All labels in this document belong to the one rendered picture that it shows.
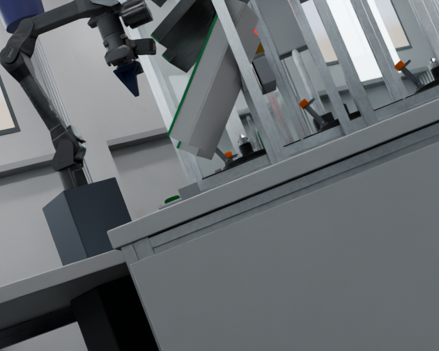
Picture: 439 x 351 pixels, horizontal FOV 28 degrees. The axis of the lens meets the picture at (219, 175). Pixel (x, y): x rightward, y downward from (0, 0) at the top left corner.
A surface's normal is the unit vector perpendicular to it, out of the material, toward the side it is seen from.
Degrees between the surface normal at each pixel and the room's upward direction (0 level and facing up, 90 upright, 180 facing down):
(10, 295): 90
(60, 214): 90
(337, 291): 90
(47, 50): 90
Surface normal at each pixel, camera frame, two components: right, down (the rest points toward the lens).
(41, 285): 0.51, -0.32
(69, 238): -0.78, 0.22
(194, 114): -0.23, -0.05
